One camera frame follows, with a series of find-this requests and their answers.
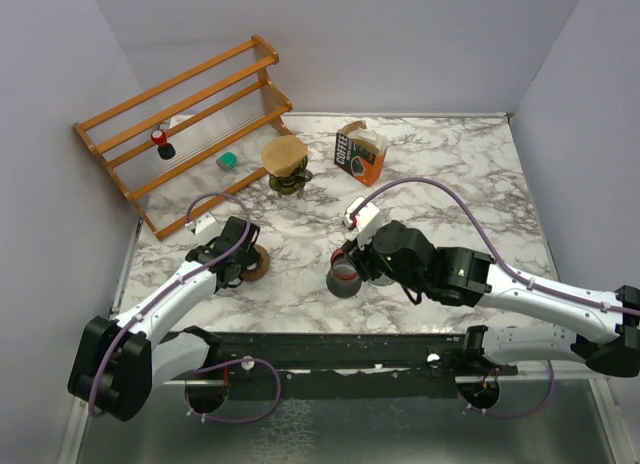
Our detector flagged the round wooden dripper base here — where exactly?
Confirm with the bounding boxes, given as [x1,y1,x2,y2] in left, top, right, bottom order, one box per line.
[240,244,271,282]

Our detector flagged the grey carafe with red lid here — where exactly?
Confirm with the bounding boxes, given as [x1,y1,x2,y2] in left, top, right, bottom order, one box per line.
[326,249,362,299]

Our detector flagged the olive green glass dripper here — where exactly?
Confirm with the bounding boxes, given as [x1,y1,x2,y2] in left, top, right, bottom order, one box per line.
[269,157,313,199]

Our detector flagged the brown paper coffee filter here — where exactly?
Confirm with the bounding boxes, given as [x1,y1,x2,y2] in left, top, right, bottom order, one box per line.
[261,135,308,177]

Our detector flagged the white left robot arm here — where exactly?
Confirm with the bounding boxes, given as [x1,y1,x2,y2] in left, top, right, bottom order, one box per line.
[67,217,269,422]

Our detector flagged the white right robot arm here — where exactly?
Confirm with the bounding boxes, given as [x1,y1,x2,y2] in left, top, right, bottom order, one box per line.
[341,221,639,378]

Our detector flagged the orange coffee filter box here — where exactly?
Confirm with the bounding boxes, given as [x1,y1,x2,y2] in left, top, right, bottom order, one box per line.
[334,130,390,187]

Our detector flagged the green small block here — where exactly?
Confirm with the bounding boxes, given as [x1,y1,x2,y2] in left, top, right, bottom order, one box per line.
[216,152,238,171]

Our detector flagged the brown filters in box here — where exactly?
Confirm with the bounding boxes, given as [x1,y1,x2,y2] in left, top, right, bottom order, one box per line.
[339,120,385,153]

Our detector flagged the red black stamp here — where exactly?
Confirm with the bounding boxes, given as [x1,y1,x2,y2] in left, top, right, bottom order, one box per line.
[151,129,176,160]

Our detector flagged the orange wooden shelf rack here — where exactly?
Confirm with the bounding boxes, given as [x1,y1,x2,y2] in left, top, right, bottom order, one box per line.
[73,35,293,240]

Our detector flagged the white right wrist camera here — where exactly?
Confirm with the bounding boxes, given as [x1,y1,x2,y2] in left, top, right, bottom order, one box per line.
[342,196,383,248]

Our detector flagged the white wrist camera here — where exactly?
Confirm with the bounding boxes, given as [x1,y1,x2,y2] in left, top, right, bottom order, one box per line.
[185,212,220,239]
[342,196,383,248]

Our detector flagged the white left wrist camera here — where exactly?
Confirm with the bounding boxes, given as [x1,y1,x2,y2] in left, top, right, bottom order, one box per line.
[185,212,220,239]

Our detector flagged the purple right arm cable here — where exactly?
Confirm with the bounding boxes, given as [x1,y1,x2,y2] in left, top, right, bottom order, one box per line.
[349,177,640,419]

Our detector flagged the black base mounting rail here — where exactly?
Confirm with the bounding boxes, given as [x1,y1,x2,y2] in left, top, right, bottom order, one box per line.
[99,331,521,400]

